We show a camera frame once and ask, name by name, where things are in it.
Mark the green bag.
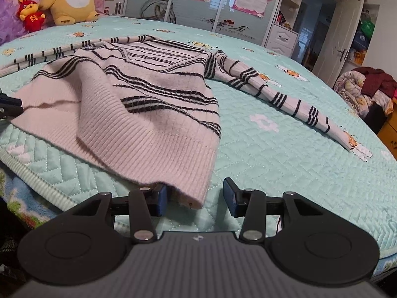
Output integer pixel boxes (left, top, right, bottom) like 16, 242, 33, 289
360, 20, 376, 38

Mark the dark red cloth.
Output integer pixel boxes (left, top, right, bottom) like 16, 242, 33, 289
354, 67, 397, 103

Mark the yellow plush toy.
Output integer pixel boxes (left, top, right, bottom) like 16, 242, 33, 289
39, 0, 104, 26

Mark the purple fluffy cloth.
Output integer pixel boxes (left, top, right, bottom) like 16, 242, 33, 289
0, 0, 28, 47

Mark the red plush toy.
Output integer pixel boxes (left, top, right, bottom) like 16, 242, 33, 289
16, 0, 46, 33

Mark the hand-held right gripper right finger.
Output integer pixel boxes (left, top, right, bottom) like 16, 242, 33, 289
223, 178, 323, 244

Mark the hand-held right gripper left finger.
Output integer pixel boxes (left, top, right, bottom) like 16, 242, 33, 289
73, 183, 168, 244

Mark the pile of floral quilts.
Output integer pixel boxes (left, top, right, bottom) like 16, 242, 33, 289
333, 67, 397, 115

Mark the white black-striped knit sweater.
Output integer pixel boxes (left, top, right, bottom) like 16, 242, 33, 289
0, 34, 357, 208

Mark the white drawer cabinet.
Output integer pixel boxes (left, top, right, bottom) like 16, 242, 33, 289
267, 23, 300, 58

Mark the sliding-door wardrobe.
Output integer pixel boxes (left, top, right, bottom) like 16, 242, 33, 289
122, 0, 289, 47

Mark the white door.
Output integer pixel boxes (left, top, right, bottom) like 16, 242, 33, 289
312, 0, 365, 87

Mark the colourful printed blanket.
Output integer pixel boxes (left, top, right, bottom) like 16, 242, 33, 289
0, 164, 63, 230

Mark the blue bag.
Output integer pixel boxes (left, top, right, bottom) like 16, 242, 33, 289
352, 31, 369, 52

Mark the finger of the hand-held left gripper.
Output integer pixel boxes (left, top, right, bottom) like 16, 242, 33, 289
0, 90, 24, 120

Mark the mint bee-print quilted bedspread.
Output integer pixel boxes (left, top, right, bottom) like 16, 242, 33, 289
0, 15, 397, 258

